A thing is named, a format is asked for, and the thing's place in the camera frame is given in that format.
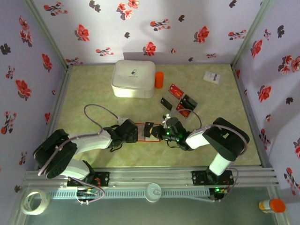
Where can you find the red card holder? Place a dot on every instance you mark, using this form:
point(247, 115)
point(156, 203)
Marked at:
point(140, 131)

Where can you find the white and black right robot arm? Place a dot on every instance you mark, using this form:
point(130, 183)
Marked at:
point(197, 140)

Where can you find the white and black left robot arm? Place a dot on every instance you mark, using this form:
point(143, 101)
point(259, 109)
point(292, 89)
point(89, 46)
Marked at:
point(93, 141)

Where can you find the orange cylinder container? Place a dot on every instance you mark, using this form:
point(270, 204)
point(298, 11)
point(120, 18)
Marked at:
point(159, 79)

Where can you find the white medicine case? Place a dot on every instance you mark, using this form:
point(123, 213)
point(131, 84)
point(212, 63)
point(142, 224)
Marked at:
point(133, 78)

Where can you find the white round cap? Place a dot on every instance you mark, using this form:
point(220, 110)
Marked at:
point(153, 192)

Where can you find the small white blue packet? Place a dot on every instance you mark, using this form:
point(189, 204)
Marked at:
point(212, 77)

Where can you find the pill bottle with orange cap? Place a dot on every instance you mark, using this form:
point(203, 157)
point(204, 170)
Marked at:
point(273, 206)

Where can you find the clear tape roll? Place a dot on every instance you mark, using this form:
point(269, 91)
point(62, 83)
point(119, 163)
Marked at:
point(24, 206)

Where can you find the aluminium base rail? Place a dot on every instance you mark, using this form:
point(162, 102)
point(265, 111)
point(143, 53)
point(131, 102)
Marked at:
point(150, 177)

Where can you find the aluminium frame side rail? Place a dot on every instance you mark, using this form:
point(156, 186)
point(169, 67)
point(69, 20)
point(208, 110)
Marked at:
point(251, 117)
point(62, 93)

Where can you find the aluminium frame post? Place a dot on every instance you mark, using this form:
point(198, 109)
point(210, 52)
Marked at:
point(49, 35)
point(250, 35)
point(273, 194)

